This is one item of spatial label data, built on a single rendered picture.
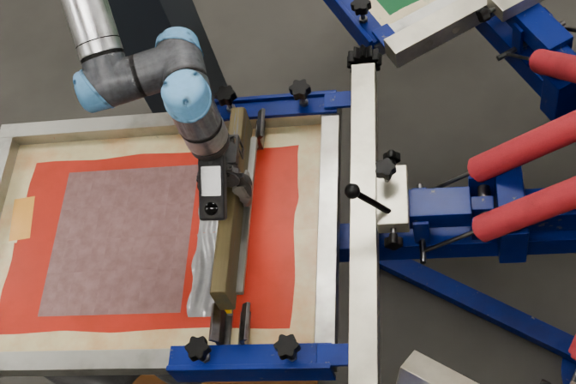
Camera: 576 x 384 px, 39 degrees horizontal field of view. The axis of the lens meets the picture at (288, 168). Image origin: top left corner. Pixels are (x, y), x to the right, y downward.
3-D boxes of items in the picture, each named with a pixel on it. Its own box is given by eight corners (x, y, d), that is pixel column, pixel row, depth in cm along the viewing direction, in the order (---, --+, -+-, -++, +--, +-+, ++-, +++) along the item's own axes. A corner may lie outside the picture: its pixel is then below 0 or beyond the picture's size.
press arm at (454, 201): (379, 231, 157) (376, 218, 153) (379, 203, 160) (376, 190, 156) (471, 226, 154) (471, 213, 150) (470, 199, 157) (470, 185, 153)
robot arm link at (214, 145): (220, 142, 136) (173, 145, 138) (227, 157, 140) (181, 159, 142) (225, 105, 140) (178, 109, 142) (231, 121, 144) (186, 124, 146)
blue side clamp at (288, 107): (207, 136, 183) (198, 118, 178) (208, 117, 186) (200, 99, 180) (340, 127, 178) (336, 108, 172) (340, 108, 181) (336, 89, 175)
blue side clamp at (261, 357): (177, 382, 154) (165, 370, 148) (180, 357, 157) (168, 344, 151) (336, 381, 149) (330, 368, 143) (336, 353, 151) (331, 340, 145)
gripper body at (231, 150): (247, 151, 155) (231, 114, 145) (243, 190, 150) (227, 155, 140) (207, 153, 156) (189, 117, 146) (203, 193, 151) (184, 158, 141)
